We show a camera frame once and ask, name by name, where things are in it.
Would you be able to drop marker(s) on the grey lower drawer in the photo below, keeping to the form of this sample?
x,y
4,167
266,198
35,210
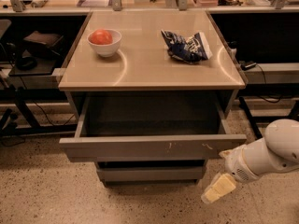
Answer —
x,y
150,171

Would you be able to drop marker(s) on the blue crumpled chip bag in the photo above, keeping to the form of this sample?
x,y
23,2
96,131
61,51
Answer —
x,y
193,49

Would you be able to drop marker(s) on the red apple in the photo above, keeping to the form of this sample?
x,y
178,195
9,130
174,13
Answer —
x,y
101,37

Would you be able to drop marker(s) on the black power adapter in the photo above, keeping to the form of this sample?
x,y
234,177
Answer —
x,y
247,65

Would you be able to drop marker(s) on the grey drawer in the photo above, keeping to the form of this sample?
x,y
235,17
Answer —
x,y
150,171
171,126

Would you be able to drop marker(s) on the grey top drawer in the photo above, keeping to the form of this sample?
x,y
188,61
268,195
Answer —
x,y
171,126

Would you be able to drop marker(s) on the black desk leg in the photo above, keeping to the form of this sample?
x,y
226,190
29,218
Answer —
x,y
254,127

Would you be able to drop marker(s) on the white ceramic bowl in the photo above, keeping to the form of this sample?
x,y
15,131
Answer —
x,y
107,50

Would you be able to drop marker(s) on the grey cabinet with beige top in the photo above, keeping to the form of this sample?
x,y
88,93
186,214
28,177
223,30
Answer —
x,y
142,64

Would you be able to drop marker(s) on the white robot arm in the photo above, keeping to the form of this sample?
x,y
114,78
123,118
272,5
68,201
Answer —
x,y
276,152

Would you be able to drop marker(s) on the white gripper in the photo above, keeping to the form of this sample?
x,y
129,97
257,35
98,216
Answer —
x,y
235,166

